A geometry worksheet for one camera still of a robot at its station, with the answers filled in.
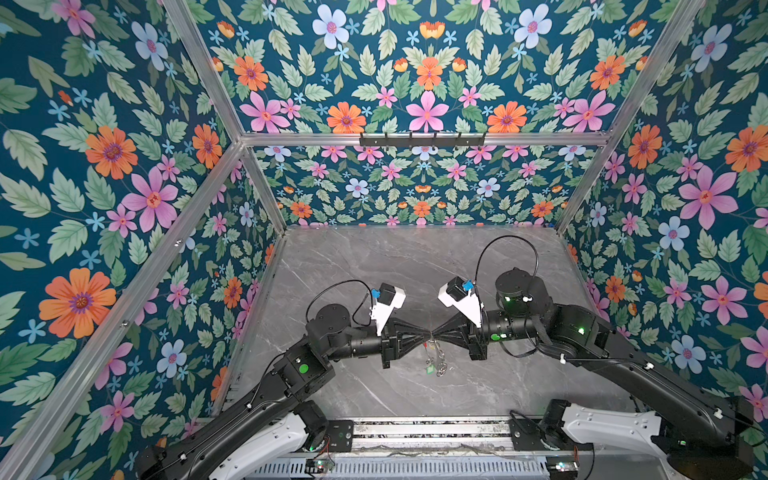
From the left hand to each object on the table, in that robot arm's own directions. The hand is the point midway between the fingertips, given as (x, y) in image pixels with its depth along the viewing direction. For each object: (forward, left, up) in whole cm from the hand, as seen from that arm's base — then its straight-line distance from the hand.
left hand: (431, 338), depth 55 cm
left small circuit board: (-16, +27, -34) cm, 46 cm away
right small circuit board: (-20, -32, -35) cm, 51 cm away
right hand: (+2, -1, -2) cm, 4 cm away
